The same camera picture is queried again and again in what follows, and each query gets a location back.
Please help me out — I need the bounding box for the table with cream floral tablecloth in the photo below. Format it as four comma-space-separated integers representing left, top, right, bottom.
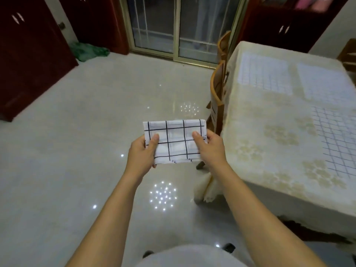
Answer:
193, 40, 356, 244

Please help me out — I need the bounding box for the person's left hand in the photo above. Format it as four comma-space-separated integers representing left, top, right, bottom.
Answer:
123, 133, 160, 184

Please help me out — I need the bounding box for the person's right forearm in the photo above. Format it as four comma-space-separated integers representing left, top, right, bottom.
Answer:
214, 166, 327, 267

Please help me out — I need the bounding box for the wooden dining chair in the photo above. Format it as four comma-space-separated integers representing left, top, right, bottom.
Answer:
337, 38, 356, 73
217, 30, 232, 62
196, 60, 227, 170

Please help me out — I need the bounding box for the earlier checked cloth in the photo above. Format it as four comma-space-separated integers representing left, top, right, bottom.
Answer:
142, 119, 208, 165

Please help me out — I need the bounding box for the dark red shelf cabinet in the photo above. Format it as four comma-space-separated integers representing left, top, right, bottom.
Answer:
239, 0, 350, 54

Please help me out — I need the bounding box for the green cloth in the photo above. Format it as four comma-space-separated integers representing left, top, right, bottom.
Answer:
69, 41, 111, 63

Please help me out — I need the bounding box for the person's right hand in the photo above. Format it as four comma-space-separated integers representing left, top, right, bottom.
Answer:
192, 129, 232, 176

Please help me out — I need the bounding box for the dark red wooden cabinet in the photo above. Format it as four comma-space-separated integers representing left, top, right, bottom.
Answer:
0, 0, 79, 122
57, 0, 130, 55

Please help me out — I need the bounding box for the glass sliding door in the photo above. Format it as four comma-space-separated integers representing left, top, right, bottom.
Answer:
119, 0, 250, 69

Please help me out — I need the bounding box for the person's left forearm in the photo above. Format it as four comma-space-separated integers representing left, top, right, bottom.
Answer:
65, 169, 145, 267

